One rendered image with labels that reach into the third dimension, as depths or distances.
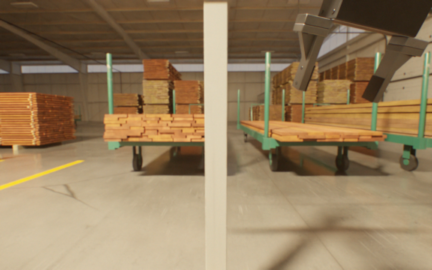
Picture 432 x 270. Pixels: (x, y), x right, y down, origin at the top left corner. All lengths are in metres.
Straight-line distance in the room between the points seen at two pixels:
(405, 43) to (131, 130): 1.91
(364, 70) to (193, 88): 7.51
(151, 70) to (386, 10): 9.85
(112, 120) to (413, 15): 2.01
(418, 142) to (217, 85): 2.63
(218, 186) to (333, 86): 10.29
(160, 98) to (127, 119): 7.90
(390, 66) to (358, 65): 10.98
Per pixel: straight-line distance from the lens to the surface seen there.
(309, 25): 0.34
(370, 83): 0.45
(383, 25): 0.39
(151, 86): 10.00
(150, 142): 2.25
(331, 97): 10.74
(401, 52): 0.43
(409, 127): 3.22
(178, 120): 1.92
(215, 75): 0.57
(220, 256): 0.69
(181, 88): 9.64
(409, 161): 3.31
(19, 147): 5.53
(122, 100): 10.41
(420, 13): 0.42
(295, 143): 2.28
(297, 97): 10.13
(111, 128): 2.13
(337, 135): 2.17
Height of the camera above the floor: 0.66
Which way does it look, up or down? 5 degrees down
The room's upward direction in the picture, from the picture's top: straight up
